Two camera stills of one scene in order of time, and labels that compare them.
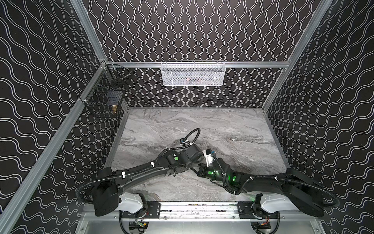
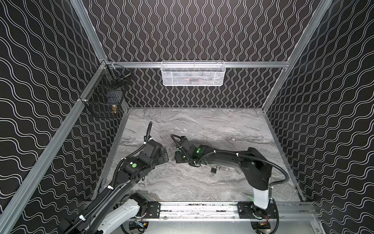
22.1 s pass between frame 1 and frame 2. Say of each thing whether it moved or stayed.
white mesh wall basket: stayed
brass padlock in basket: stayed
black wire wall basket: stayed
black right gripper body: moved
